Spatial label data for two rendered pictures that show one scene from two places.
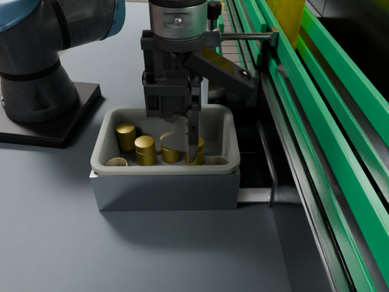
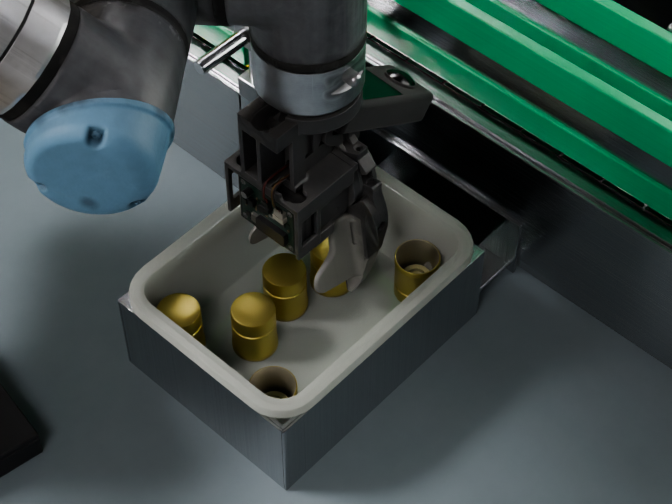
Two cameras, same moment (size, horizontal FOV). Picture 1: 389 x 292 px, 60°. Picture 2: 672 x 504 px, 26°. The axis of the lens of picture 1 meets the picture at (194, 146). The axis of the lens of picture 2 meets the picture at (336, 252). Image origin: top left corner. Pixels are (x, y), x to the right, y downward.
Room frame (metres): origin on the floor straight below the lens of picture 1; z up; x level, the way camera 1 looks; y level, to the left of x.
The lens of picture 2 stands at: (-0.05, 0.51, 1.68)
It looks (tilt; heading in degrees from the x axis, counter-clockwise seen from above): 51 degrees down; 314
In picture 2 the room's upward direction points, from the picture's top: straight up
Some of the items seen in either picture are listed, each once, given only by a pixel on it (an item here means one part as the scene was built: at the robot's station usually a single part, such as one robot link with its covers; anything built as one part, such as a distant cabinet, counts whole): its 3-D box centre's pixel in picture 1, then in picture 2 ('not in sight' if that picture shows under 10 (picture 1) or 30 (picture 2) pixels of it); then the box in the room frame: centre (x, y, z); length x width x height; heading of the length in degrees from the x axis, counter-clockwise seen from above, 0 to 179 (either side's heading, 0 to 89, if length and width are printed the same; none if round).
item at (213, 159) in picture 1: (217, 173); (416, 274); (0.39, -0.04, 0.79); 0.04 x 0.04 x 0.04
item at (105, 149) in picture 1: (168, 153); (304, 299); (0.43, 0.04, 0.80); 0.22 x 0.17 x 0.09; 91
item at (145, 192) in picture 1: (184, 156); (328, 285); (0.43, 0.02, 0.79); 0.27 x 0.17 x 0.08; 91
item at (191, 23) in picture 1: (178, 17); (312, 62); (0.44, 0.02, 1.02); 0.08 x 0.08 x 0.05
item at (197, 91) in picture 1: (175, 72); (303, 150); (0.45, 0.03, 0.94); 0.09 x 0.08 x 0.12; 91
